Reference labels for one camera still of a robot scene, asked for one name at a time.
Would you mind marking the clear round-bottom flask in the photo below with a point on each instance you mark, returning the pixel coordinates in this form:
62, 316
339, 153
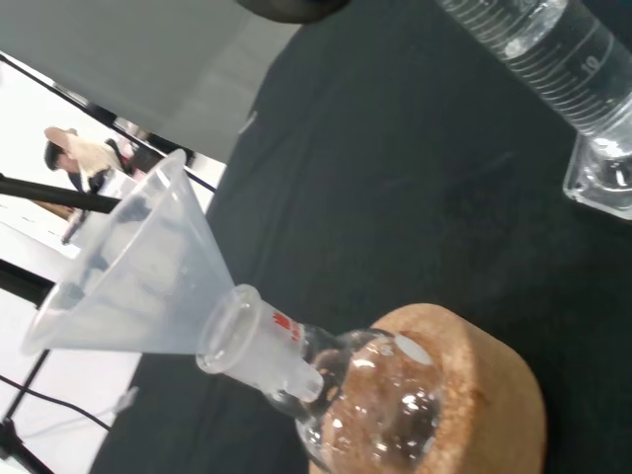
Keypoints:
345, 444

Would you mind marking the black tripod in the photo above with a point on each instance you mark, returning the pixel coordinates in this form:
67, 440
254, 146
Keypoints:
49, 193

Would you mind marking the translucent plastic funnel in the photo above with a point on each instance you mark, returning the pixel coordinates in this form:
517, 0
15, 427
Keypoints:
138, 271

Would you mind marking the person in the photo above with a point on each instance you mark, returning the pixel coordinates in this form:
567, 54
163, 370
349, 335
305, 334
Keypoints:
91, 155

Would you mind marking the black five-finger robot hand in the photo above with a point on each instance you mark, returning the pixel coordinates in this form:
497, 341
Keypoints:
291, 9

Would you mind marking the black cloth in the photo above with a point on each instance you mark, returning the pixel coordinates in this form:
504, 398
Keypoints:
395, 197

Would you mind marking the clear tape strip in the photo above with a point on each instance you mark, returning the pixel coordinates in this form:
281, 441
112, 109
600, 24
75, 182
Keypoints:
248, 122
127, 400

